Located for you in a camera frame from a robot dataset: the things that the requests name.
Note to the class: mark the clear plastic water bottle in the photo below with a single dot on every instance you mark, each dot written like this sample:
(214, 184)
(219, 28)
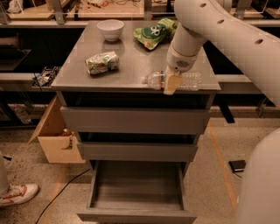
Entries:
(156, 81)

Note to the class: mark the cardboard box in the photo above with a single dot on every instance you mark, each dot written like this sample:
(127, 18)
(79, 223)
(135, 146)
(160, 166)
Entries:
(57, 141)

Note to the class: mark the grey middle drawer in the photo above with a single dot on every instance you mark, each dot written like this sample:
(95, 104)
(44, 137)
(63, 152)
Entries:
(166, 152)

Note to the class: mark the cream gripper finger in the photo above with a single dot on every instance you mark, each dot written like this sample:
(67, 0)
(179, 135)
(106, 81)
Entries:
(172, 81)

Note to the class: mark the grey top drawer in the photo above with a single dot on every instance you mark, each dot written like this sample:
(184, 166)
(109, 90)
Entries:
(136, 120)

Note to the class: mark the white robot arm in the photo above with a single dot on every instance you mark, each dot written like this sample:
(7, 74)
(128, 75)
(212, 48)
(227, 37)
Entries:
(257, 54)

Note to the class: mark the grey drawer cabinet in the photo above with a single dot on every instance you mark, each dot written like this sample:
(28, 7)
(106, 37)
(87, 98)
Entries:
(123, 88)

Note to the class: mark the black foot pedal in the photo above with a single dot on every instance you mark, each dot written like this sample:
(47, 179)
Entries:
(237, 165)

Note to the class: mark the green chip bag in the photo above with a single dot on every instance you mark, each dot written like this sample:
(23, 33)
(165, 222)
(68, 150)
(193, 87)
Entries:
(150, 37)

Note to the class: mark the white bowl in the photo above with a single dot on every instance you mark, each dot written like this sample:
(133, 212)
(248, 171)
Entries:
(111, 29)

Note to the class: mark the white and orange sneaker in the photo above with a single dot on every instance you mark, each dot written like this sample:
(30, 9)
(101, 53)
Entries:
(18, 194)

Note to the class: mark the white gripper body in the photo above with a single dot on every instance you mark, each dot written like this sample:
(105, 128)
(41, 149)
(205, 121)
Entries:
(179, 61)

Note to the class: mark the crumpled white green snack bag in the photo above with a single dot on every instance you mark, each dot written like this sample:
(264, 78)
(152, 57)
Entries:
(102, 63)

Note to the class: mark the grey open bottom drawer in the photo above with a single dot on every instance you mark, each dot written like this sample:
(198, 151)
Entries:
(137, 192)

